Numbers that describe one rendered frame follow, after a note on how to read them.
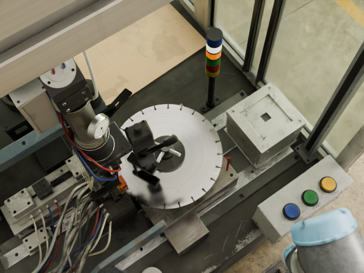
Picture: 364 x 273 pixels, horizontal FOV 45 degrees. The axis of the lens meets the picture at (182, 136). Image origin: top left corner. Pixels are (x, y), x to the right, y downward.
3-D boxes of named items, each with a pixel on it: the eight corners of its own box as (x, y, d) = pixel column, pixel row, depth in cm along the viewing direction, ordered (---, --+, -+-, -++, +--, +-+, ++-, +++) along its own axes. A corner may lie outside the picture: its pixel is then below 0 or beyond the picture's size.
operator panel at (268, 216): (317, 170, 147) (329, 154, 133) (339, 196, 143) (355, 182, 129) (251, 218, 141) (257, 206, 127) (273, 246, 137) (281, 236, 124)
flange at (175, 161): (166, 179, 126) (165, 176, 124) (140, 154, 129) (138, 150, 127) (193, 153, 129) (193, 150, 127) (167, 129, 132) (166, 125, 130)
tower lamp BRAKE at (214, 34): (215, 31, 125) (216, 24, 122) (225, 42, 123) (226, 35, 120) (202, 39, 124) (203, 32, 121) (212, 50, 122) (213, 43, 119)
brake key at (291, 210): (291, 203, 128) (292, 201, 127) (300, 214, 127) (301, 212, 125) (280, 210, 128) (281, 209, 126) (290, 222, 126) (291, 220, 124)
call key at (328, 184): (327, 176, 131) (329, 174, 129) (336, 187, 130) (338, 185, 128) (317, 184, 130) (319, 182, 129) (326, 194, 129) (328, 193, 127)
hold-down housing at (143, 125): (152, 147, 117) (143, 112, 99) (159, 162, 115) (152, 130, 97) (133, 155, 116) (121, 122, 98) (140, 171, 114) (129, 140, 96)
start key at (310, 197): (309, 189, 130) (311, 187, 128) (318, 200, 128) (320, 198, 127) (299, 197, 129) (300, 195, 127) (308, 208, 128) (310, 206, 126)
